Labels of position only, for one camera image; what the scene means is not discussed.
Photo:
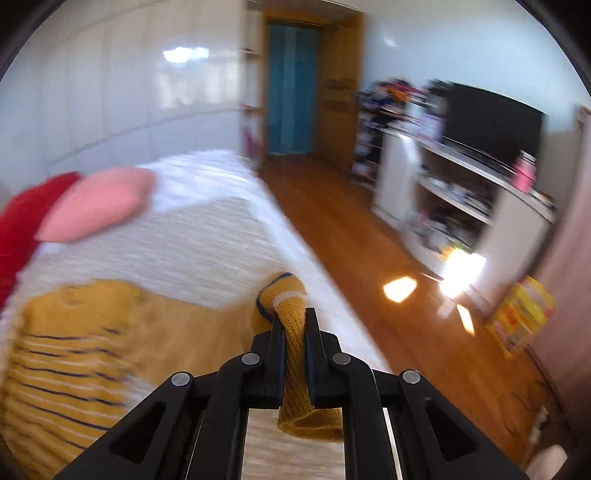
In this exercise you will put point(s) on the blue door curtain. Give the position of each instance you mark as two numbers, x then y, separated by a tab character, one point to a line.
291	90

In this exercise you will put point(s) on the red pillow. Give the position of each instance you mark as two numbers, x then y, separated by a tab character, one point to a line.
21	221

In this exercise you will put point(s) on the pink pillow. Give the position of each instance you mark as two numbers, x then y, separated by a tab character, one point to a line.
99	203

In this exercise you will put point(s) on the bed with white knit blanket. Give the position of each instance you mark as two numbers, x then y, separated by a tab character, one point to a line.
184	240

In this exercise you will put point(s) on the black television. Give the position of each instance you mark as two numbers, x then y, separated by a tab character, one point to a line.
491	122

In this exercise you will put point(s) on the pink bottle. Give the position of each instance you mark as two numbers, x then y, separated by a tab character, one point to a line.
525	171

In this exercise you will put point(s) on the cluttered storage rack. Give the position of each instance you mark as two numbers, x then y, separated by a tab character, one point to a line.
388	115

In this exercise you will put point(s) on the white television cabinet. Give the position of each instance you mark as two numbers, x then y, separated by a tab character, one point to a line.
461	203

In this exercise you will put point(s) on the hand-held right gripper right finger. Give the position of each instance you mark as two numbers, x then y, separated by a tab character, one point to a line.
310	355

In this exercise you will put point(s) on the white glossy wardrobe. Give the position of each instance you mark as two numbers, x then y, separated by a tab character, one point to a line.
129	78

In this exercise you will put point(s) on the yellow printed box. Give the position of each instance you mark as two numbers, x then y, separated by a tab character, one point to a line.
519	318

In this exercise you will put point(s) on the wooden door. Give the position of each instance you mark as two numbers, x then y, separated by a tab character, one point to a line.
339	92

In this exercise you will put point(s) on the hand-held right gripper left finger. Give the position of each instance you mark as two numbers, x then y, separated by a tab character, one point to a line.
278	355

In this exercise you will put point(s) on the yellow striped knit sweater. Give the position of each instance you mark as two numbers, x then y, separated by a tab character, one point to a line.
60	369

